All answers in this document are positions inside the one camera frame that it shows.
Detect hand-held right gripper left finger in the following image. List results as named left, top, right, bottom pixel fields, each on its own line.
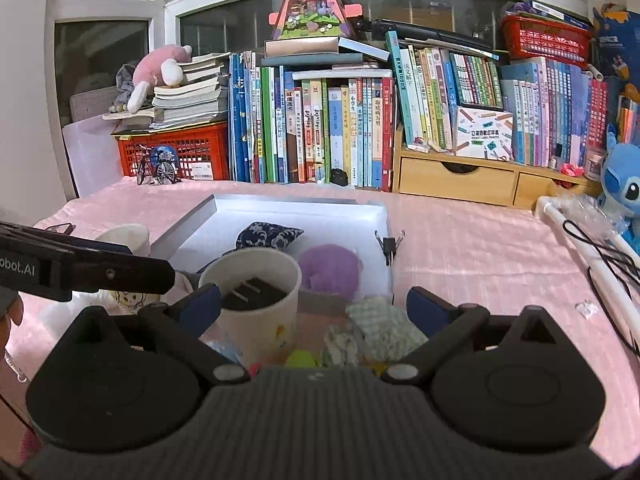
left=62, top=284, right=252, bottom=386

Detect pink tablecloth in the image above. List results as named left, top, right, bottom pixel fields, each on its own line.
left=0, top=177, right=640, bottom=463

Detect black binder clip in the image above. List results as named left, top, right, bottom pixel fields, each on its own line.
left=374, top=229, right=406, bottom=266

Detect black cable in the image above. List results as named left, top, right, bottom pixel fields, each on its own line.
left=562, top=217, right=640, bottom=351

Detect white cartoon mug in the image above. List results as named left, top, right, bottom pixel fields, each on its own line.
left=94, top=223, right=163, bottom=313

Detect row of green spine books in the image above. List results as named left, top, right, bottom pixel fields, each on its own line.
left=385, top=30, right=506, bottom=153

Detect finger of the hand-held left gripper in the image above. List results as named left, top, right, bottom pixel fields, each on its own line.
left=0, top=220, right=135, bottom=258
left=69, top=254, right=177, bottom=297

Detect stack of flat lying books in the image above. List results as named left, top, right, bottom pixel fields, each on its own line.
left=102, top=52, right=231, bottom=133

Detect green checked cloth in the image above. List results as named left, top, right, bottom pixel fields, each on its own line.
left=322, top=296, right=431, bottom=367

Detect clear plastic wrap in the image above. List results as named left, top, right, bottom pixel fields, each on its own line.
left=550, top=192, right=626, bottom=241

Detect row of tall upright books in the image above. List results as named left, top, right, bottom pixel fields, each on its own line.
left=229, top=50, right=397, bottom=193

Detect shallow white box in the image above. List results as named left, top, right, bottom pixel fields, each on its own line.
left=150, top=194, right=396, bottom=311

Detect blue cardboard box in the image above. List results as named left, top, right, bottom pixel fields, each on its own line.
left=592, top=2, right=640, bottom=93

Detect grey plush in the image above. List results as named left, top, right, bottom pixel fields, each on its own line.
left=115, top=62, right=146, bottom=111

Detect blue alien plush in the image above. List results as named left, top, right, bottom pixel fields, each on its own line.
left=597, top=125, right=640, bottom=256

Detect purple fluffy cloth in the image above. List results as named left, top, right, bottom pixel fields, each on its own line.
left=298, top=244, right=364, bottom=293

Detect white window frame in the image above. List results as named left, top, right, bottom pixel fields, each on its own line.
left=49, top=0, right=608, bottom=126

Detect black model bicycle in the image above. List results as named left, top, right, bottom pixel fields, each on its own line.
left=136, top=144, right=182, bottom=187

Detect red plastic basket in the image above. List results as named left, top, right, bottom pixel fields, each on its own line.
left=500, top=12, right=594, bottom=68

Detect books in red basket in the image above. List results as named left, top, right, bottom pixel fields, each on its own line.
left=505, top=0, right=592, bottom=31

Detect pile of teal books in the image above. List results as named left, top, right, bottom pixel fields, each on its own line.
left=260, top=35, right=392, bottom=82

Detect white board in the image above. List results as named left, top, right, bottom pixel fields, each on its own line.
left=62, top=87, right=124, bottom=198

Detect person's left hand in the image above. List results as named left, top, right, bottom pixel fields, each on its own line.
left=0, top=294, right=25, bottom=356

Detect packaged light blue face mask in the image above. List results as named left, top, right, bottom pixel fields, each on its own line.
left=205, top=340, right=244, bottom=364

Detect row of blue pink books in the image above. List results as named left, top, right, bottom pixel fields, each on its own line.
left=500, top=55, right=610, bottom=168

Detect bundle of colourful folders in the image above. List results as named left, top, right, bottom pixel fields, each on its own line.
left=616, top=94, right=640, bottom=147

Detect wooden drawer organizer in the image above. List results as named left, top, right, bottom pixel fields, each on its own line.
left=392, top=125, right=603, bottom=211

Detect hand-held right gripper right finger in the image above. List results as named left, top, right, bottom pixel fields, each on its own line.
left=381, top=286, right=563, bottom=386

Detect white box with pencil print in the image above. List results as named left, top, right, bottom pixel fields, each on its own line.
left=452, top=105, right=515, bottom=161

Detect white cup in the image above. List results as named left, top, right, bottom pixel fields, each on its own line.
left=199, top=247, right=303, bottom=367

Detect red plastic crate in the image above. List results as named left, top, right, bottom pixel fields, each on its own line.
left=117, top=122, right=231, bottom=182

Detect black rectangular object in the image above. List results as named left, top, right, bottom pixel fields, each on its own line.
left=220, top=275, right=289, bottom=311

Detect small erasers on organizer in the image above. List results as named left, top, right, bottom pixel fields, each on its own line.
left=405, top=136, right=447, bottom=154

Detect pink and white plush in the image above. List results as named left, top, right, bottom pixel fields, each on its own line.
left=126, top=44, right=193, bottom=113

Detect white plastic pipe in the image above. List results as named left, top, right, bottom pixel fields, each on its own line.
left=536, top=195, right=640, bottom=356

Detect triangular pink house model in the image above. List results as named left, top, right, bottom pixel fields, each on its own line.
left=265, top=0, right=364, bottom=56

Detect blue floral fabric pouch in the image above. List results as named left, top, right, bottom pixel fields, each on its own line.
left=235, top=221, right=305, bottom=251

